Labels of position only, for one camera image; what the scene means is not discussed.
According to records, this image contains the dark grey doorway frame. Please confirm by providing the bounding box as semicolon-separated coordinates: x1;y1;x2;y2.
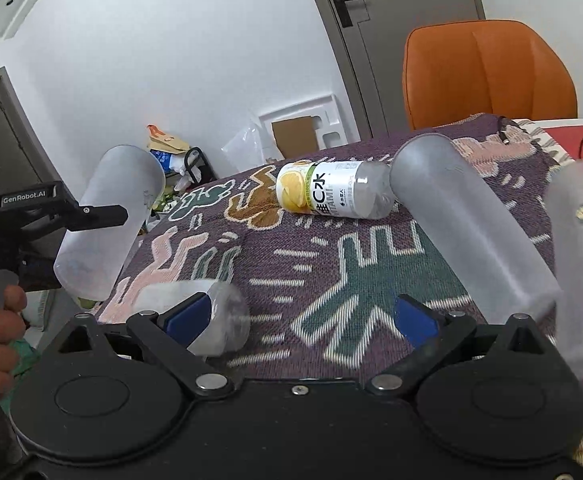
0;67;59;192

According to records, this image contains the orange leather chair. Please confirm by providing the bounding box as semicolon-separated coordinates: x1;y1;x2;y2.
402;20;578;130

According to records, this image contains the lemon vitamin water bottle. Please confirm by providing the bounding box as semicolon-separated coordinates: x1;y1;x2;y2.
275;160;395;220

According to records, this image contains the black rack with clutter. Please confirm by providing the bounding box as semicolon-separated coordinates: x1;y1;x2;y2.
147;125;218;194

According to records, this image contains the black cable on table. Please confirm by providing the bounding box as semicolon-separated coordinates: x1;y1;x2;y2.
495;115;528;148

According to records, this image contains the grey door with handle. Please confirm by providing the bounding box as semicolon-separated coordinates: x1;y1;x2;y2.
314;0;485;139

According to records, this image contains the frosted plastic cup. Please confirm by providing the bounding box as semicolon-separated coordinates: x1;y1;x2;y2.
54;145;165;301
390;133;563;323

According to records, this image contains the brown cardboard piece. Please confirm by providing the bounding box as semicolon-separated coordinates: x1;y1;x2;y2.
272;116;320;158

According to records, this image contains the white foam packaging tray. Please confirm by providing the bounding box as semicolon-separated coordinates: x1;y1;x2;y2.
259;94;349;158

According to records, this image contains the clear plastic bag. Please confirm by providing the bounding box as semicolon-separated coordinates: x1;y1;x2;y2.
221;124;266;172

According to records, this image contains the clear plastic bottle lying near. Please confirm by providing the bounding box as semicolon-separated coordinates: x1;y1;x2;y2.
132;278;251;358

